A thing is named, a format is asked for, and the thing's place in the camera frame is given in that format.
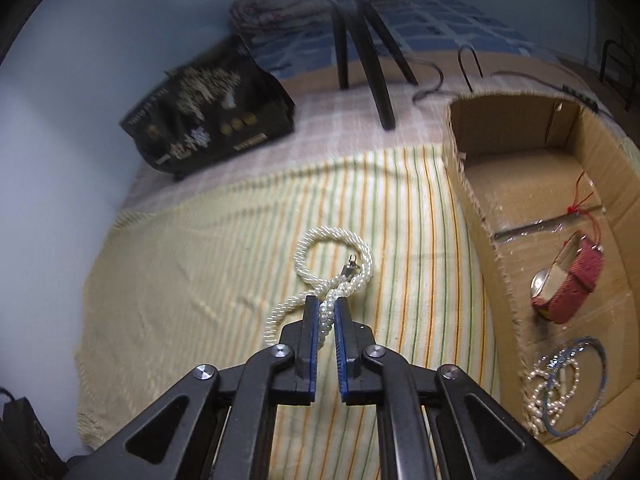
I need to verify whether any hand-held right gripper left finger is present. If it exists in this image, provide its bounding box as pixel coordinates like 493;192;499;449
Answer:
65;296;319;480

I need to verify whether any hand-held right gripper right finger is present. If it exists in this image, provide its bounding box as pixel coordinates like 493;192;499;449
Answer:
335;298;566;480

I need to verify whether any twisted pearl rope necklace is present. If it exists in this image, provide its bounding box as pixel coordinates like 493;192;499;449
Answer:
262;226;376;346

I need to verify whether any small pearl bracelet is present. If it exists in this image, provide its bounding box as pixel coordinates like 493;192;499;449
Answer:
524;351;584;434

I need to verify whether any cardboard box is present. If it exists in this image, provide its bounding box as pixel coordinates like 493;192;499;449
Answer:
444;87;640;480

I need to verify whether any wide red gold bangle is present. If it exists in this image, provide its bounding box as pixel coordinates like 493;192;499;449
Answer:
531;237;606;324

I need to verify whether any thin blue ring bracelet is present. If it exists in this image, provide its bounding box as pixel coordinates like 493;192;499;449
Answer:
539;337;609;436

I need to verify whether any yellow striped blanket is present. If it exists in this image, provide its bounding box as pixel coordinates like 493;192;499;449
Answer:
75;142;502;480

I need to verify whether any pale checked bed sheet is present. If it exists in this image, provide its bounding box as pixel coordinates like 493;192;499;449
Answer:
124;50;617;212

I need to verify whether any black printed snack bag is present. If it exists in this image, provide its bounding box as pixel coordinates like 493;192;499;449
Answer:
119;35;297;183

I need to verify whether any black tripod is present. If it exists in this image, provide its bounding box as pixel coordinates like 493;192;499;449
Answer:
320;0;420;132

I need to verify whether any black power adapter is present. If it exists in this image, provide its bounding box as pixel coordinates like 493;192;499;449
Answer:
0;387;69;480

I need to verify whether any blue patterned bed sheet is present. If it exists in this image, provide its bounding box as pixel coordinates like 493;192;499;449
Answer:
250;0;552;79

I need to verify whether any black clothes rack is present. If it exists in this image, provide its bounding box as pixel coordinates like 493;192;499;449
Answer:
597;39;640;112

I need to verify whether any black power cable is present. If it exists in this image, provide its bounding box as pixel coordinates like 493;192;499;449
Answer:
412;45;567;104

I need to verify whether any black inline cable switch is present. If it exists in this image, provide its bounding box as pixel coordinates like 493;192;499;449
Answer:
562;83;601;111

